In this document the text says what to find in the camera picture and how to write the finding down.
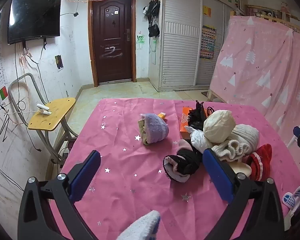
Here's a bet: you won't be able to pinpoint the yellow wooden chair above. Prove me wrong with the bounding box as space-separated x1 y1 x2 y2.
9 73 77 170

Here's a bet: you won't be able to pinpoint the purple rolled sock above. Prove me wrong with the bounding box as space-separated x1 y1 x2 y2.
138 113 170 145

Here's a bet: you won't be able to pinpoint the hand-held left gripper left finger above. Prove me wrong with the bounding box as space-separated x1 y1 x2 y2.
17 150 102 240

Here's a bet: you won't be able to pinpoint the black and pink sock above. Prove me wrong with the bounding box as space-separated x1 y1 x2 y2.
163 140 203 183

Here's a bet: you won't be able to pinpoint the cream ribbed sock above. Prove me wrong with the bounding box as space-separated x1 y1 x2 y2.
211 140 250 162

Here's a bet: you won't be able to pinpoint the white device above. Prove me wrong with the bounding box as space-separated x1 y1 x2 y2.
36 103 51 116

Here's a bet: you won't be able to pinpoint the cream rolled sock ball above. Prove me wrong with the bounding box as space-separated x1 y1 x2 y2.
203 110 237 143

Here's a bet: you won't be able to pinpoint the orange box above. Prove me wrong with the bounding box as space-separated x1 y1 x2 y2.
179 107 208 133

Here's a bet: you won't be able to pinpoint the person's right hand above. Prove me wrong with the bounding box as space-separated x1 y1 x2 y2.
282 157 300 218

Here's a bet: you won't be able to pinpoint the pink star tablecloth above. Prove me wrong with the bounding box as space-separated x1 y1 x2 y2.
49 97 300 240

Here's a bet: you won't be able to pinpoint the hanging black bags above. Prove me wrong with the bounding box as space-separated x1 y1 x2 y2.
143 0 161 38

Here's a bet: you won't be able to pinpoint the white wardrobe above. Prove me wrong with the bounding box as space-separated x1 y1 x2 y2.
158 0 230 92

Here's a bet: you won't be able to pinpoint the person's left hand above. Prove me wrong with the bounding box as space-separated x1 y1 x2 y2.
116 210 161 240

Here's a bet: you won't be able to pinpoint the beige flat object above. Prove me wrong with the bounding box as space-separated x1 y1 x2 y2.
230 162 252 174

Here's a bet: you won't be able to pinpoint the brown door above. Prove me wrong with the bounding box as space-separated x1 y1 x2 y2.
88 0 137 87

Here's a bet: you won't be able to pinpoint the wall television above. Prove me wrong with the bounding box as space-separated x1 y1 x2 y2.
7 0 61 45

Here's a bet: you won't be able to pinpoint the white cloth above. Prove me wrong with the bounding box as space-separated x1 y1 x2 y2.
184 125 213 153

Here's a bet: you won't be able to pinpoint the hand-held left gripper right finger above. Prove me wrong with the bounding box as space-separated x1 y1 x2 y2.
202 148 285 240

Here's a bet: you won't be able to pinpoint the red knit sock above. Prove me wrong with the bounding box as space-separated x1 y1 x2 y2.
247 144 272 182

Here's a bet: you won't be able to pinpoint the white knit sock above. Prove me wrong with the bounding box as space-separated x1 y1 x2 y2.
231 124 260 153

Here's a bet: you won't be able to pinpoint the pink printed sheet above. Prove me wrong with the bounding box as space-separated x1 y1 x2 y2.
209 15 300 153

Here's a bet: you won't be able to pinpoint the colourful calendar poster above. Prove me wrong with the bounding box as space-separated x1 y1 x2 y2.
199 25 217 60

